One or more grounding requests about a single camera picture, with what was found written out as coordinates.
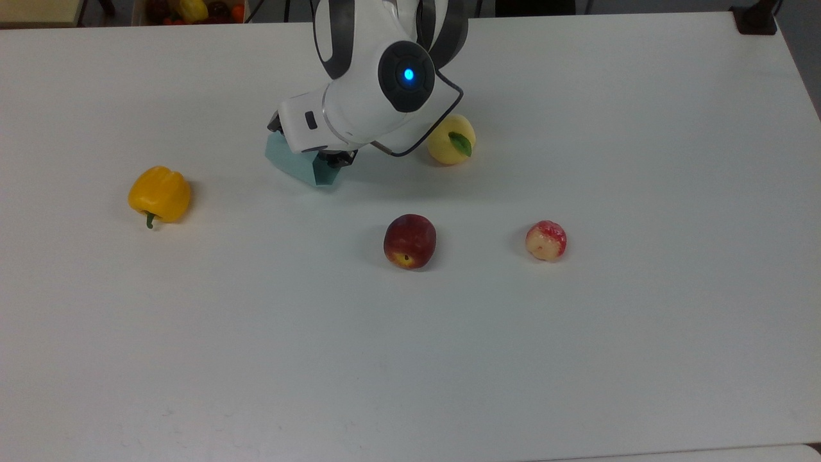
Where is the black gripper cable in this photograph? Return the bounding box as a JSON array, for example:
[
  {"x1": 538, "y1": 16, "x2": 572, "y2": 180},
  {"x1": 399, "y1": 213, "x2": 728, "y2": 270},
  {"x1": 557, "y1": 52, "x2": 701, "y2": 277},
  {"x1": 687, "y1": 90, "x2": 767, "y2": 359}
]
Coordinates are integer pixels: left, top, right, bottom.
[{"x1": 370, "y1": 67, "x2": 465, "y2": 158}]

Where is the pale yellow peach with leaf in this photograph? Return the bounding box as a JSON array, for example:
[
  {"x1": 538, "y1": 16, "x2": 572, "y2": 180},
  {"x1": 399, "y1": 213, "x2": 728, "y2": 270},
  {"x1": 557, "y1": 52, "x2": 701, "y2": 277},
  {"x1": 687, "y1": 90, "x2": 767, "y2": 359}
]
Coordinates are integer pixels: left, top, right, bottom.
[{"x1": 427, "y1": 114, "x2": 477, "y2": 166}]

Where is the yellow toy fruit in crate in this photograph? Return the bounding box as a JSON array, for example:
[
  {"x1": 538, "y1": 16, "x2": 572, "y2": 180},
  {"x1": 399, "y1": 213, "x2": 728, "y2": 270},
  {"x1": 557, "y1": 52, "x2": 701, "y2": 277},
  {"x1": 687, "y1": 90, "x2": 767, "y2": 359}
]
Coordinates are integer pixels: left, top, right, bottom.
[{"x1": 178, "y1": 0, "x2": 210, "y2": 24}]

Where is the yellow bell pepper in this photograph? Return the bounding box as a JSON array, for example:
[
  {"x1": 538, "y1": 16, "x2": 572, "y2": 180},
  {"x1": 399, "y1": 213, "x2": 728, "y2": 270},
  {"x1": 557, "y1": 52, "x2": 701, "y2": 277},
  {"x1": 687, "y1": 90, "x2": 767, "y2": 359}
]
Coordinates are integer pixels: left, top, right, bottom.
[{"x1": 128, "y1": 166, "x2": 192, "y2": 230}]

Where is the small red and white peach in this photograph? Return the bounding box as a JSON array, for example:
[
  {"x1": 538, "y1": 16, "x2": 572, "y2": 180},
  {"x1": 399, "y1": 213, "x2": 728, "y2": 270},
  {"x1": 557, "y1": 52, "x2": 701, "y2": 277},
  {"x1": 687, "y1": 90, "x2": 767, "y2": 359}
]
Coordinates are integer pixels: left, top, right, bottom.
[{"x1": 525, "y1": 220, "x2": 568, "y2": 262}]

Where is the dark red peach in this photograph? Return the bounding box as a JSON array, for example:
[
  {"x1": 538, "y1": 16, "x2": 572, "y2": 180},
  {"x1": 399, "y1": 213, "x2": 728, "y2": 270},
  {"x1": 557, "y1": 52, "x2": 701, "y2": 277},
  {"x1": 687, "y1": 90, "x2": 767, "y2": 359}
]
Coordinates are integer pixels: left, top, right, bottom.
[{"x1": 383, "y1": 214, "x2": 437, "y2": 270}]

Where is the light blue faceted mug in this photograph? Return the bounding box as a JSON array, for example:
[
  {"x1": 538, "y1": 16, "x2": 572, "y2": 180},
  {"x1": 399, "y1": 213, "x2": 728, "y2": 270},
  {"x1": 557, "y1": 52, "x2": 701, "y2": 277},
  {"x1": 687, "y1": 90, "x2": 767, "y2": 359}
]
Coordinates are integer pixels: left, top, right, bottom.
[{"x1": 265, "y1": 132, "x2": 343, "y2": 190}]

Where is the white crate of toy fruit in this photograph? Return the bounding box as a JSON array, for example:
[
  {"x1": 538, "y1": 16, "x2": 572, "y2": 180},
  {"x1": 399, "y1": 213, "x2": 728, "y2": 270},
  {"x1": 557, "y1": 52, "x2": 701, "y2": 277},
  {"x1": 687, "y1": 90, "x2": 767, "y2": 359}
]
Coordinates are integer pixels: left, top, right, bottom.
[{"x1": 131, "y1": 0, "x2": 251, "y2": 27}]

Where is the black table clamp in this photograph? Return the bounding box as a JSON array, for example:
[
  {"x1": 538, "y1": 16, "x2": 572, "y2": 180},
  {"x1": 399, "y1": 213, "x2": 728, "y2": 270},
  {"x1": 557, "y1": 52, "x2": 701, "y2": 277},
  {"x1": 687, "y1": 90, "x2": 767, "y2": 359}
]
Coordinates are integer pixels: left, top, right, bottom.
[{"x1": 730, "y1": 0, "x2": 783, "y2": 36}]

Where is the wooden furniture board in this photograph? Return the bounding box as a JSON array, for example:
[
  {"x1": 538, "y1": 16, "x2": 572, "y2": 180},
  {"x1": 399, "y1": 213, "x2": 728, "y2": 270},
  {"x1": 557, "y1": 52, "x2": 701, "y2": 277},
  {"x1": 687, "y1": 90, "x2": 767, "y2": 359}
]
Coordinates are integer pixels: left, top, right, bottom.
[{"x1": 0, "y1": 0, "x2": 88, "y2": 29}]

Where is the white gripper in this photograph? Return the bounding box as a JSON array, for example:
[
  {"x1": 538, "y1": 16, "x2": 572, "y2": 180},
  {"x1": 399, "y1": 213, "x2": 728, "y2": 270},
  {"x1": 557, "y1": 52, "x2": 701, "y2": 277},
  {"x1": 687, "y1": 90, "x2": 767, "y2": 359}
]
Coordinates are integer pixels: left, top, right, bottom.
[{"x1": 267, "y1": 90, "x2": 359, "y2": 170}]

